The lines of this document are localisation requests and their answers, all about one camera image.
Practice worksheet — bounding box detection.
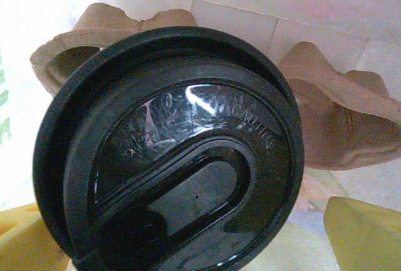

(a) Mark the black plastic cup lid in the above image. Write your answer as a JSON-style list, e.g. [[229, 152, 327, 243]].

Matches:
[[33, 26, 305, 271]]

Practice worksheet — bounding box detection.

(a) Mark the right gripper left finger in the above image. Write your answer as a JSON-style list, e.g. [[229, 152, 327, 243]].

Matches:
[[0, 202, 72, 271]]

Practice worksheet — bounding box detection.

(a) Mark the brown pulp cup carrier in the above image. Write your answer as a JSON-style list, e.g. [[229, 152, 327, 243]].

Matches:
[[29, 1, 401, 171]]

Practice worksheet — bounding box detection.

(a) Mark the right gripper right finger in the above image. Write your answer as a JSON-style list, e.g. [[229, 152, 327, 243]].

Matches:
[[324, 196, 401, 271]]

